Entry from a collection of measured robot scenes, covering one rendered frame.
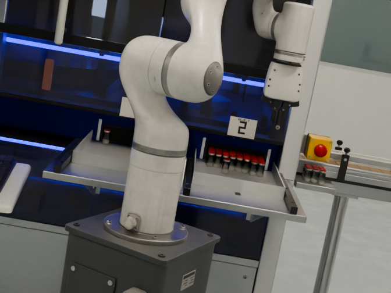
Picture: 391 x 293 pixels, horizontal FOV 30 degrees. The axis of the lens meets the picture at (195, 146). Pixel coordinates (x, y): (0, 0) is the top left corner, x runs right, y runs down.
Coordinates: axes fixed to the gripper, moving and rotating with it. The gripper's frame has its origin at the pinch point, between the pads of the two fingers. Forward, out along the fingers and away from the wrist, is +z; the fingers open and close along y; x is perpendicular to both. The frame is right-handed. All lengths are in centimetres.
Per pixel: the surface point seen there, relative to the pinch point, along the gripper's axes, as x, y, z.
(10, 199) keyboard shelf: 22, 65, 30
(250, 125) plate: -23.4, 4.7, 6.9
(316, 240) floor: -261, -74, 111
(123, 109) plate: -23, 44, 9
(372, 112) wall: -484, -147, 44
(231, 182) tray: 2.5, 9.2, 19.9
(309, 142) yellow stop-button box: -23.8, -14.3, 9.0
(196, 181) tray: 2.5, 18.7, 21.1
